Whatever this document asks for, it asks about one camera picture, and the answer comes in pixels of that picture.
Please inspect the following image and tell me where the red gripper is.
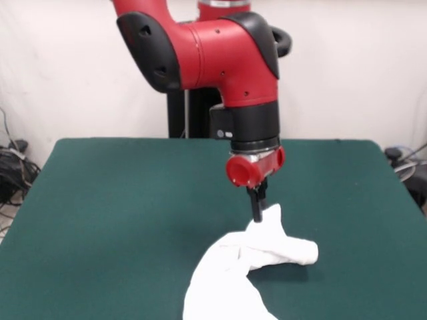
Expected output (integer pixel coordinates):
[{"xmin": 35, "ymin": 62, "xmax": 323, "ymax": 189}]
[{"xmin": 226, "ymin": 145, "xmax": 286, "ymax": 223}]

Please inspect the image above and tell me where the white towel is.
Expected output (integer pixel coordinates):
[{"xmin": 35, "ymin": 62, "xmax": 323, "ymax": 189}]
[{"xmin": 182, "ymin": 203, "xmax": 320, "ymax": 320}]

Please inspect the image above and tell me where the dark green table cloth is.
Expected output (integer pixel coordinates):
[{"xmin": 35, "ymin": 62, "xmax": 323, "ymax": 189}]
[{"xmin": 0, "ymin": 137, "xmax": 427, "ymax": 320}]

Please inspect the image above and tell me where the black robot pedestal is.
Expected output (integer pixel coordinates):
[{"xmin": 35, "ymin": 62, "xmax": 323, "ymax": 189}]
[{"xmin": 166, "ymin": 25, "xmax": 294, "ymax": 139}]

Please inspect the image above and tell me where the black cable tangle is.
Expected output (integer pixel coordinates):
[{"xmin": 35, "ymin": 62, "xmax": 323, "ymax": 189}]
[{"xmin": 0, "ymin": 106, "xmax": 43, "ymax": 231}]

